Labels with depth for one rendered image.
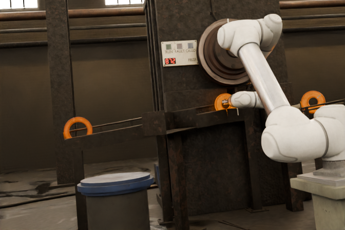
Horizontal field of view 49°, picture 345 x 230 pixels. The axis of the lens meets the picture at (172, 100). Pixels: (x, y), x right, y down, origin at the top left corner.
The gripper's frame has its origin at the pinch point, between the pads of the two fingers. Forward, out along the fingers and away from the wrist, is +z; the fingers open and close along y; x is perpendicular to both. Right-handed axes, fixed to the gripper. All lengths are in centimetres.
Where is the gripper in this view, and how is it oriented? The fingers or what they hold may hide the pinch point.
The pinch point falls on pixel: (225, 101)
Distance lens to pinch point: 265.8
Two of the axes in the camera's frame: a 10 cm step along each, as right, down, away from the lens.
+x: -0.9, -10.0, 0.3
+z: -1.5, 0.4, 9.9
